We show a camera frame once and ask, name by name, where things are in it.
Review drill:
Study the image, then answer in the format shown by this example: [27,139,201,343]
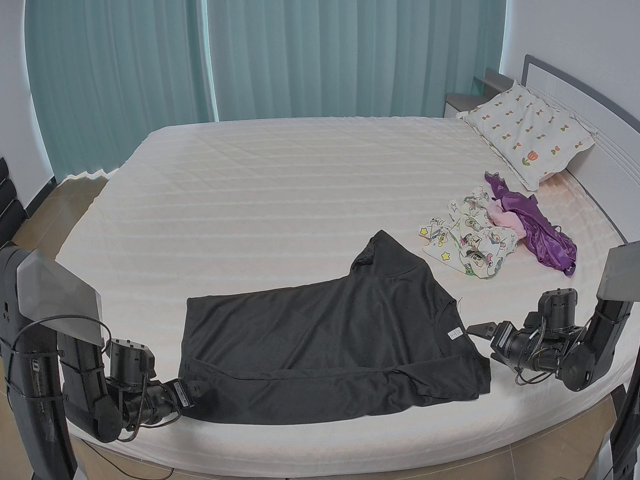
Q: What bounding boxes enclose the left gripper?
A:
[146,378,196,422]

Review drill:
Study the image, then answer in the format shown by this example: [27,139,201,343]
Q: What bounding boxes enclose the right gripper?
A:
[466,321,539,372]

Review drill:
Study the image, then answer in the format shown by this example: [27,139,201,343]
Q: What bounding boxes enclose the black T-shirt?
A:
[177,229,492,425]

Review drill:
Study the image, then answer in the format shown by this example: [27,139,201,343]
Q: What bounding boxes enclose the bed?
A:
[52,54,640,471]

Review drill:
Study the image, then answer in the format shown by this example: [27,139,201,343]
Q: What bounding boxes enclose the white printed garment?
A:
[419,185,521,280]

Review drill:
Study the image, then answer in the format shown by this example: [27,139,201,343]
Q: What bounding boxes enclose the purple garment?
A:
[484,170,578,277]

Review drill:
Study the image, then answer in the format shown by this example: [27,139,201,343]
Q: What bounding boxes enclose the pink garment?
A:
[487,202,527,242]

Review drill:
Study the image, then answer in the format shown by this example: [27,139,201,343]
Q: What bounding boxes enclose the white printed pillow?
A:
[456,79,597,192]

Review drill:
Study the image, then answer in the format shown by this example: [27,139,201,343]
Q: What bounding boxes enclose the grey bedside table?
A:
[444,67,516,119]

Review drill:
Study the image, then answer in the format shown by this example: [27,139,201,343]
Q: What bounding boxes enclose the blue-green curtain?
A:
[205,0,509,122]
[25,0,219,182]

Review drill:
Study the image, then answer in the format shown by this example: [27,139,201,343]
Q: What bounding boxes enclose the black cable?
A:
[11,315,111,356]

